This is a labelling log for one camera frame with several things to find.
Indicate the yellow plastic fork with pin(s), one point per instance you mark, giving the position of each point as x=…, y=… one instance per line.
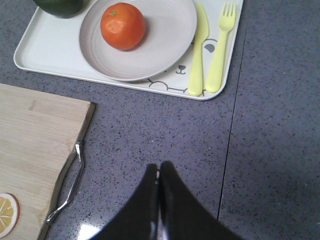
x=226, y=24

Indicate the green lime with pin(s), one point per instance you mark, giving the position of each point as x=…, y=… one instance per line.
x=60, y=8

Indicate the beige round plate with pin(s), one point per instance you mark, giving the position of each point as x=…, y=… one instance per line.
x=170, y=26

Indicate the yellow plastic knife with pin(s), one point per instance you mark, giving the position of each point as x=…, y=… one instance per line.
x=195, y=84

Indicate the white rectangular bear tray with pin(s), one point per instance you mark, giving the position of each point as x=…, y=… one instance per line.
x=74, y=48

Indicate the orange mandarin fruit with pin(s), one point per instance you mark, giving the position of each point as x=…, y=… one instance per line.
x=123, y=26

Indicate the wooden cutting board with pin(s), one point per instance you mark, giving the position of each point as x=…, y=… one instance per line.
x=38, y=134

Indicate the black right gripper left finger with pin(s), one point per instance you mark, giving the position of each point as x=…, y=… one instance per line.
x=138, y=219

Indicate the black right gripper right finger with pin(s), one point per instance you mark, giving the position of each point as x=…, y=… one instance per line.
x=183, y=217

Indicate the orange slice toy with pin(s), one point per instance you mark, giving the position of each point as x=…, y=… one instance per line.
x=9, y=213

